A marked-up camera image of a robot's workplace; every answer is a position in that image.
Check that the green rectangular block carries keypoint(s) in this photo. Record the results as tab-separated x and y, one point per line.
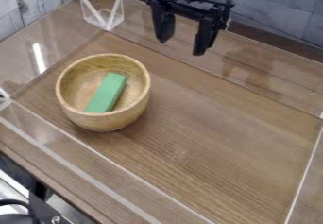
107	94

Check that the clear acrylic enclosure wall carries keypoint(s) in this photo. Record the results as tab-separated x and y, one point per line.
226	150

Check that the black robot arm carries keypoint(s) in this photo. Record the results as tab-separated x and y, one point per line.
210	12

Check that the wooden bowl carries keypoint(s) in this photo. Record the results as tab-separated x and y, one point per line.
80	80

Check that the clear acrylic corner bracket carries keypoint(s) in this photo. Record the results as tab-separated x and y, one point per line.
103	18

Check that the black metal table bracket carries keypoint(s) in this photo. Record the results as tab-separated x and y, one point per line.
45	213

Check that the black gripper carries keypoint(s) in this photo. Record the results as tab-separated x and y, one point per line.
194	9

